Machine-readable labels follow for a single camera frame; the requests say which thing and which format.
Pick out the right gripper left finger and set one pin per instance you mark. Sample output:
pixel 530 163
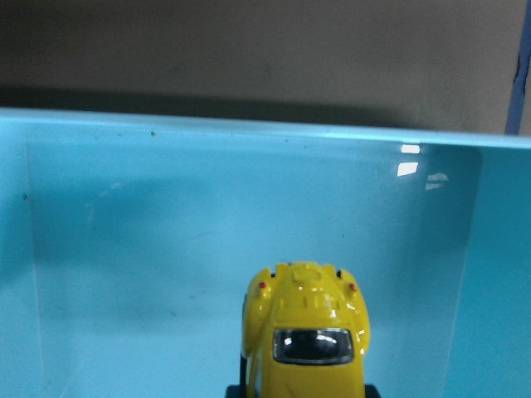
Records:
pixel 234 391

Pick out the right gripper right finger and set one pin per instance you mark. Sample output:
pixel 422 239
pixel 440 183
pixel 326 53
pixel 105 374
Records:
pixel 371 391

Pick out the yellow beetle toy car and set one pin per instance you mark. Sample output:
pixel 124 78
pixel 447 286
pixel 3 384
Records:
pixel 305 333

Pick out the teal plastic bin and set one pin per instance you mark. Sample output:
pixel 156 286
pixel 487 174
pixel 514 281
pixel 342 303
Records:
pixel 128 242

